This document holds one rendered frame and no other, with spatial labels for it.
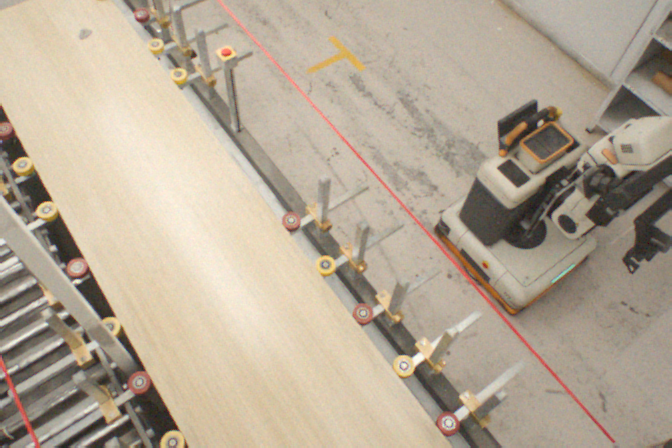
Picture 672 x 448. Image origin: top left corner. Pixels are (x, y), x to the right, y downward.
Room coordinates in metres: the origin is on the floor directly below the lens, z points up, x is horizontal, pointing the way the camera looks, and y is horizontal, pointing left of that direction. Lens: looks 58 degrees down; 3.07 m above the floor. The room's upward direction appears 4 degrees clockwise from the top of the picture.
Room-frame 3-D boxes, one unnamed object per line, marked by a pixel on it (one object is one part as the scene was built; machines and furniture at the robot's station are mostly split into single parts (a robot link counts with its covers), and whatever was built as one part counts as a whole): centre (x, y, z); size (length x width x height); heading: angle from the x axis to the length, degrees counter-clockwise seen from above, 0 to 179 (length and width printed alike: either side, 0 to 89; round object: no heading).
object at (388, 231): (1.16, -0.16, 0.83); 0.43 x 0.03 x 0.04; 129
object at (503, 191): (1.73, -1.01, 0.59); 0.55 x 0.34 x 0.83; 130
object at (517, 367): (0.58, -0.63, 0.83); 0.43 x 0.03 x 0.04; 129
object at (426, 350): (0.72, -0.44, 0.82); 0.14 x 0.06 x 0.05; 39
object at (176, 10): (2.25, 0.82, 0.87); 0.04 x 0.04 x 0.48; 39
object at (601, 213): (1.43, -1.25, 0.99); 0.28 x 0.16 x 0.22; 130
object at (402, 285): (0.90, -0.29, 0.87); 0.04 x 0.04 x 0.48; 39
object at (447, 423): (0.46, -0.48, 0.85); 0.08 x 0.08 x 0.11
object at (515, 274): (1.66, -1.07, 0.16); 0.67 x 0.64 x 0.25; 40
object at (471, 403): (0.53, -0.60, 0.83); 0.14 x 0.06 x 0.05; 39
